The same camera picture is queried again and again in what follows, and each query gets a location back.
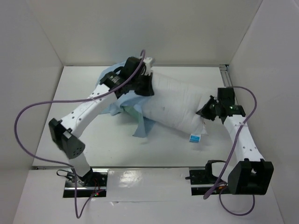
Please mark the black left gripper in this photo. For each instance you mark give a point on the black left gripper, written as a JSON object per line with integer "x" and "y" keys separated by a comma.
{"x": 148, "y": 91}

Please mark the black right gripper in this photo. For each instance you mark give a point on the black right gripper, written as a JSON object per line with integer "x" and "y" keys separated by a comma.
{"x": 210, "y": 108}

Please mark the light blue green pillowcase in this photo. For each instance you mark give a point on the light blue green pillowcase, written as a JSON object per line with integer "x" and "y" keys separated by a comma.
{"x": 130, "y": 103}

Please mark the white pillow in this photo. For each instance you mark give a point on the white pillow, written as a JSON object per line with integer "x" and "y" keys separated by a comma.
{"x": 179, "y": 94}

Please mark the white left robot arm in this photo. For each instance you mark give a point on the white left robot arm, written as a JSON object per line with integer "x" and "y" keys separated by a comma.
{"x": 66, "y": 132}

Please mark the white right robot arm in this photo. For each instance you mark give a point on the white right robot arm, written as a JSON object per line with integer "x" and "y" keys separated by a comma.
{"x": 245, "y": 171}

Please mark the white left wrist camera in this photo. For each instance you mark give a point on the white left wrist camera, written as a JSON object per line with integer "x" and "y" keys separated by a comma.
{"x": 148, "y": 64}

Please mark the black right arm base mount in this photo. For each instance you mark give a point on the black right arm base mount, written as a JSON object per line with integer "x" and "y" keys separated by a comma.
{"x": 203, "y": 178}

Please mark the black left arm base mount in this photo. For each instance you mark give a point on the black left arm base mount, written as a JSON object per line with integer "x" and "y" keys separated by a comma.
{"x": 96, "y": 186}

